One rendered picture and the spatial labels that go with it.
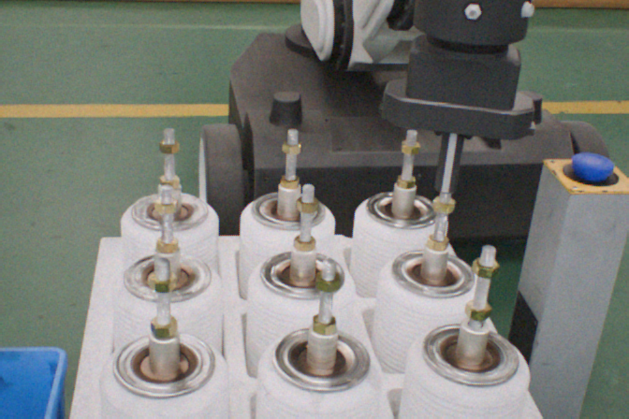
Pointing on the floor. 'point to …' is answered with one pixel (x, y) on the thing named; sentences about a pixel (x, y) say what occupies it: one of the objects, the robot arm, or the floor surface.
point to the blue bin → (32, 382)
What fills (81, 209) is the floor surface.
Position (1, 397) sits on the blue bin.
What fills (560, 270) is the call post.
